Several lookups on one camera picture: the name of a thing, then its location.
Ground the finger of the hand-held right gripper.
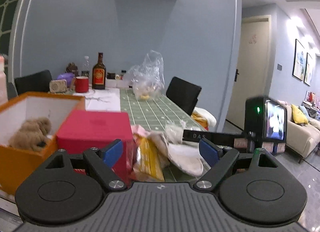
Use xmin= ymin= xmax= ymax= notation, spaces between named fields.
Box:
xmin=182 ymin=129 xmax=248 ymax=145

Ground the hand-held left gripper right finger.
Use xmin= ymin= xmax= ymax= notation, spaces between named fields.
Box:
xmin=194 ymin=138 xmax=281 ymax=193

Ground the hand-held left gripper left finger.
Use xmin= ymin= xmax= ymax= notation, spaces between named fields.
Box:
xmin=37 ymin=139 xmax=127 ymax=192

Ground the beige round cloth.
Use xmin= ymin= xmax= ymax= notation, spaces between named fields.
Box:
xmin=147 ymin=121 xmax=204 ymax=178

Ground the brown plush toy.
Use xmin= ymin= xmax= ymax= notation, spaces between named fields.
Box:
xmin=9 ymin=117 xmax=52 ymax=151

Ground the orange cardboard box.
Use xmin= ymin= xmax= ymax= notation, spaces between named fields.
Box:
xmin=0 ymin=91 xmax=87 ymax=196

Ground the white yellow cloth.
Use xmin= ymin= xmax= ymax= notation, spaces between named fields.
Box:
xmin=191 ymin=107 xmax=217 ymax=131

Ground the red cardboard box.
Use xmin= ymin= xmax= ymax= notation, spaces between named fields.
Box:
xmin=56 ymin=110 xmax=134 ymax=185

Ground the yellow snack packet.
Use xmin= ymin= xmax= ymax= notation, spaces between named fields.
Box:
xmin=132 ymin=134 xmax=170 ymax=182

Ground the yellow cushion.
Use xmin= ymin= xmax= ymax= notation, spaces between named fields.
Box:
xmin=291 ymin=104 xmax=309 ymax=124

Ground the cream door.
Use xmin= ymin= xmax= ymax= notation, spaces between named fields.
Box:
xmin=226 ymin=15 xmax=272 ymax=131

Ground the black chair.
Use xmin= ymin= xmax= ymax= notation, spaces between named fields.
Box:
xmin=14 ymin=70 xmax=52 ymax=96
xmin=166 ymin=76 xmax=202 ymax=116

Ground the cream sofa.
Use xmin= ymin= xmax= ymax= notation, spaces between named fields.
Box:
xmin=275 ymin=100 xmax=320 ymax=164

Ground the green checked tablecloth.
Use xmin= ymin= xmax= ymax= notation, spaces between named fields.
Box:
xmin=119 ymin=88 xmax=213 ymax=185

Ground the red cup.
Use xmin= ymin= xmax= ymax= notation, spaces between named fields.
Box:
xmin=75 ymin=77 xmax=90 ymax=93

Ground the brown liquor bottle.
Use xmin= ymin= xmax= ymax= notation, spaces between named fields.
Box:
xmin=92 ymin=52 xmax=107 ymax=90

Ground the clear plastic bag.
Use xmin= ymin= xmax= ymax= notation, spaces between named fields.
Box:
xmin=122 ymin=50 xmax=165 ymax=101

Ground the beige small speaker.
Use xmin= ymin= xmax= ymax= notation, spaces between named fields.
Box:
xmin=49 ymin=79 xmax=68 ymax=93

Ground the purple packet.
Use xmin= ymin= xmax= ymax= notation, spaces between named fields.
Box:
xmin=57 ymin=72 xmax=75 ymax=87

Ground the clear water bottle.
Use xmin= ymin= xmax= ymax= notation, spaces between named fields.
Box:
xmin=81 ymin=55 xmax=90 ymax=77

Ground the brown figurine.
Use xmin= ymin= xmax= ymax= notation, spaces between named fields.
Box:
xmin=66 ymin=62 xmax=80 ymax=77

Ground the glass panel door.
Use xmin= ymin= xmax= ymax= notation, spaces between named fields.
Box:
xmin=0 ymin=0 xmax=28 ymax=55

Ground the framed wall picture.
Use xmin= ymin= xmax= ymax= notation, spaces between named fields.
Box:
xmin=292 ymin=39 xmax=306 ymax=82
xmin=304 ymin=52 xmax=314 ymax=87

